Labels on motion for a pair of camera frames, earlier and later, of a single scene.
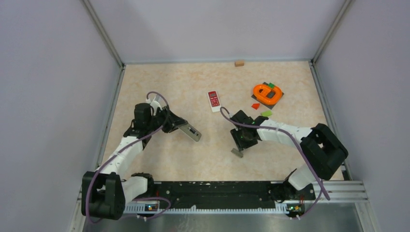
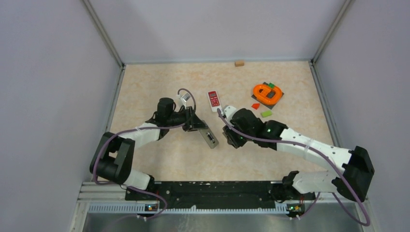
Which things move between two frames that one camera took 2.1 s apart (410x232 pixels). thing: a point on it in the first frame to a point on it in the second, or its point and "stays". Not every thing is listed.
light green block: x=266 y=113 stays
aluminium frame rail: x=340 y=15 stays
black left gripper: x=173 y=121 to x=192 y=122
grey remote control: x=191 y=131 to x=209 y=137
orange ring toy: x=262 y=96 stays
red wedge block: x=255 y=106 stays
